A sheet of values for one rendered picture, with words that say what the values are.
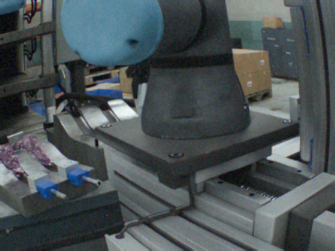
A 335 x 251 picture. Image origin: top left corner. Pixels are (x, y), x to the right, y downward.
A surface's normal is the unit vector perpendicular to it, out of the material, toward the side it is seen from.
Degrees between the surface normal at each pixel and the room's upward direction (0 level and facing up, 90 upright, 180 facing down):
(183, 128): 90
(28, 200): 90
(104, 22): 97
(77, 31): 97
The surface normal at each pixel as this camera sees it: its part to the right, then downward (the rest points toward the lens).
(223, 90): 0.44, -0.13
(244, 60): 0.69, 0.11
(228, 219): -0.85, 0.19
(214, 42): 0.50, 0.17
